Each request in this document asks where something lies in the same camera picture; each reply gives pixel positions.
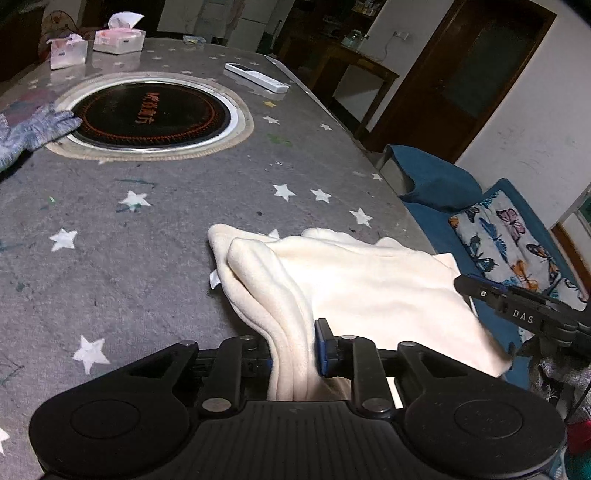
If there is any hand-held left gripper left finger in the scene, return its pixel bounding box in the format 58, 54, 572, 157
124, 336, 273, 415

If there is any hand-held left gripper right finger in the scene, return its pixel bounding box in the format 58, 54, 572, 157
314, 318, 467, 418

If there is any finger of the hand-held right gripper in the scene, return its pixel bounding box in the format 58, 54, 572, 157
454, 274, 509, 315

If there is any white cloth garment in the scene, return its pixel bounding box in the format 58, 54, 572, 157
208, 223, 513, 400

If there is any butterfly-print pillow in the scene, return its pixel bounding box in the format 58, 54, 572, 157
449, 189, 590, 311

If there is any grey knit cloth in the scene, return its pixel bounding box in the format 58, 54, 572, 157
529, 353, 591, 409

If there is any grey star-print tablecloth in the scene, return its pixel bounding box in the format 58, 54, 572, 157
0, 36, 437, 480

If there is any brown wooden door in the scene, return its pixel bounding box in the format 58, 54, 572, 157
364, 0, 557, 163

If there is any wooden side table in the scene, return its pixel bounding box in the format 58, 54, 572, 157
276, 28, 400, 139

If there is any round black induction cooktop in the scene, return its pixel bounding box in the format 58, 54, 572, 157
45, 71, 256, 161

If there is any glass jar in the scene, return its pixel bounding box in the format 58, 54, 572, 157
342, 28, 370, 49

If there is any white remote control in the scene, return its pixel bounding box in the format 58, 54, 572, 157
224, 62, 291, 93

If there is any blue-grey knit glove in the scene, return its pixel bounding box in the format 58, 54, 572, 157
0, 104, 84, 173

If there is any white tissue box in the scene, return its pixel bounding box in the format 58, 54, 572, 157
93, 12, 147, 55

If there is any small white tissue pack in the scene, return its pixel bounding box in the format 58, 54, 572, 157
48, 34, 88, 70

